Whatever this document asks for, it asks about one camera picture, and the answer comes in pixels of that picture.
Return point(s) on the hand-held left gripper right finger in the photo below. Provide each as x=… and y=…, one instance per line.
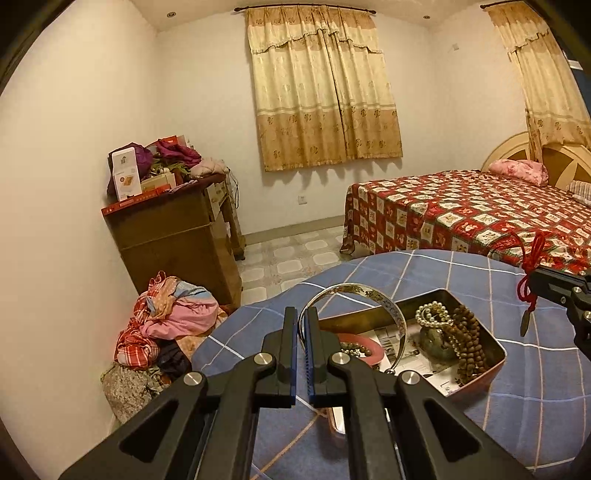
x=319, y=369

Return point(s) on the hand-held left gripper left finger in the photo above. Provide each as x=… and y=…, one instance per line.
x=281, y=369

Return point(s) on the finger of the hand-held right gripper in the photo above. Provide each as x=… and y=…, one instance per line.
x=554, y=284
x=582, y=318

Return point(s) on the pink bangle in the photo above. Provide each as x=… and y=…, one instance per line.
x=376, y=354

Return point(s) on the silver bangle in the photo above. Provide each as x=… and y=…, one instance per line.
x=397, y=323

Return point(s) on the pink tin box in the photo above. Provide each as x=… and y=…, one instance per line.
x=480, y=378

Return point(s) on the striped pillow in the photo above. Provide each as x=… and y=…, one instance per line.
x=581, y=191

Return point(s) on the printed paper leaflet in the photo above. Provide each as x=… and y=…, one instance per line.
x=429, y=369

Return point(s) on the pile of clothes on floor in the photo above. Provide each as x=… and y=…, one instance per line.
x=175, y=323

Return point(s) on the green jade bangle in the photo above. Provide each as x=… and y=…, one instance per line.
x=434, y=346

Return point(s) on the bed with red quilt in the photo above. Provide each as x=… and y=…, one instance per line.
x=461, y=212

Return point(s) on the pink pillow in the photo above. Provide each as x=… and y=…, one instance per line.
x=519, y=171

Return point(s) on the blue checked blanket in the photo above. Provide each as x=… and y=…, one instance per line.
x=415, y=272

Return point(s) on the brown wooden cabinet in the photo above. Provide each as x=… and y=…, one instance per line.
x=175, y=240

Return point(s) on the beige patterned corner curtain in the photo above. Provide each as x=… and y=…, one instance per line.
x=549, y=83

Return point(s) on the flat red box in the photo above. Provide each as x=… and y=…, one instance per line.
x=138, y=203

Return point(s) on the pile of clothes on cabinet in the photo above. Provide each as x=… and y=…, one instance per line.
x=175, y=154

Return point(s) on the white cardboard box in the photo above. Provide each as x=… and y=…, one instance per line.
x=127, y=175

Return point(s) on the beige patterned curtain panel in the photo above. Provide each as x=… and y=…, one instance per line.
x=295, y=92
x=369, y=101

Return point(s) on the dark curtain rod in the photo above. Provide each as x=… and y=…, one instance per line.
x=304, y=6

